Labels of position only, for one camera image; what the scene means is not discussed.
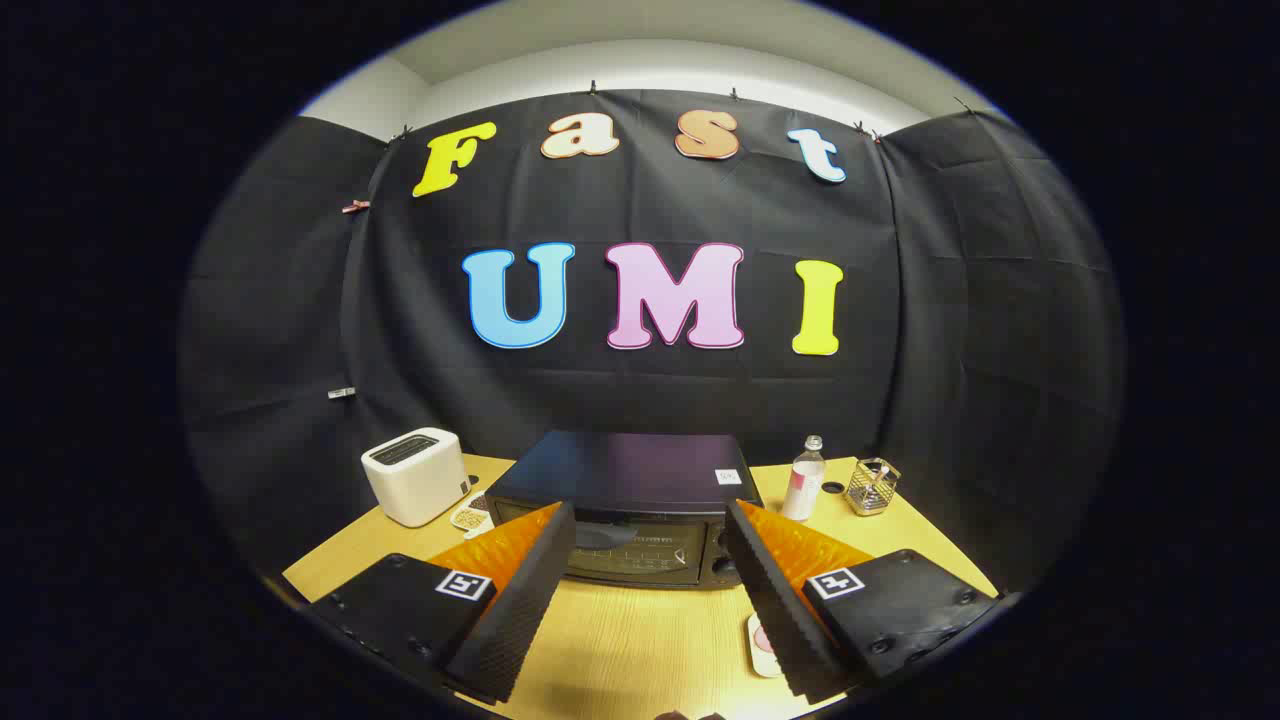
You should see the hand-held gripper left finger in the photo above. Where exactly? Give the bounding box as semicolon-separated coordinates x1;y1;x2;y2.
308;501;578;705

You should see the cream square plate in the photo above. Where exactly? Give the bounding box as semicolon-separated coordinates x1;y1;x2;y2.
746;612;786;679

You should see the clear plastic bottle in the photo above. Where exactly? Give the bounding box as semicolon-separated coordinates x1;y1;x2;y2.
781;435;827;522

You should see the black backdrop cloth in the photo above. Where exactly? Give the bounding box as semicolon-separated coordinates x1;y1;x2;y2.
178;88;1129;601

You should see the metal wire basket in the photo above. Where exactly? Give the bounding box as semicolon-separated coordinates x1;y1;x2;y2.
845;457;901;517

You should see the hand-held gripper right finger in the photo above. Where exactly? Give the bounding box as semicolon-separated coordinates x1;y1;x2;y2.
724;499;1001;705

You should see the white bread toaster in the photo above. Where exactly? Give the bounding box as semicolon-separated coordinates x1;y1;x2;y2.
361;427;471;528

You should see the black toaster oven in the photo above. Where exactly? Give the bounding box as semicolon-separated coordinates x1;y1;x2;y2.
484;431;764;589

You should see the small dish of grains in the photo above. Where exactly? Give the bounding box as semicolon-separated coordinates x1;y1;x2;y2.
450;495;493;539

